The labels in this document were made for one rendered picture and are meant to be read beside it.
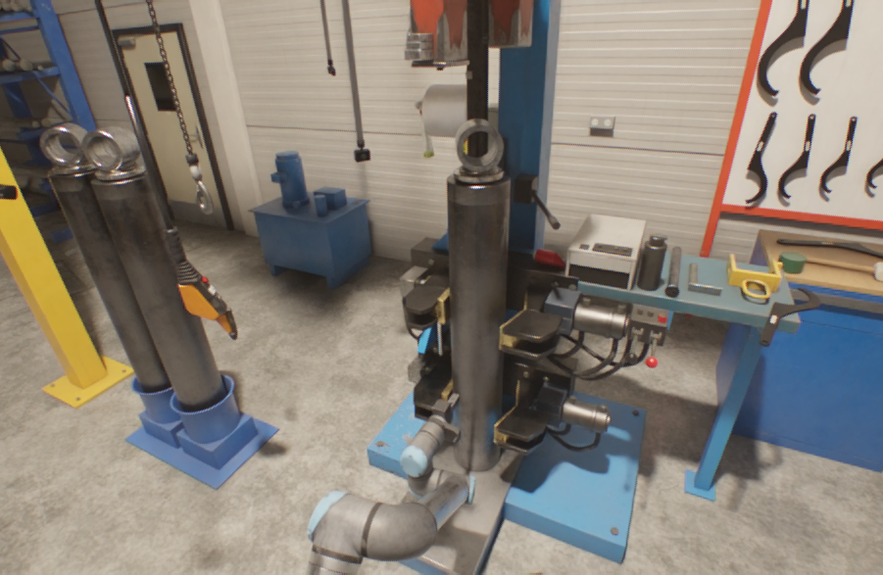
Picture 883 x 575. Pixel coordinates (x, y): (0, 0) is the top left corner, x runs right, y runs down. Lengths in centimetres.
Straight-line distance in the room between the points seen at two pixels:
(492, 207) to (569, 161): 209
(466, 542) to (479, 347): 78
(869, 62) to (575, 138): 160
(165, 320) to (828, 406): 305
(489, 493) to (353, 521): 114
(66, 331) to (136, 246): 148
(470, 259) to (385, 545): 91
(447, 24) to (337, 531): 121
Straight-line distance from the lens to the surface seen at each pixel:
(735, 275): 196
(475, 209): 151
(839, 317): 259
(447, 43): 131
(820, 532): 272
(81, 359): 365
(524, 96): 189
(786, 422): 291
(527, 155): 192
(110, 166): 213
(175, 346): 236
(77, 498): 300
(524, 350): 163
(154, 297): 224
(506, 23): 164
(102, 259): 247
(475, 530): 208
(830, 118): 348
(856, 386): 280
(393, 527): 110
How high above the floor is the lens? 189
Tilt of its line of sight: 29 degrees down
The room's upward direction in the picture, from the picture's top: 2 degrees counter-clockwise
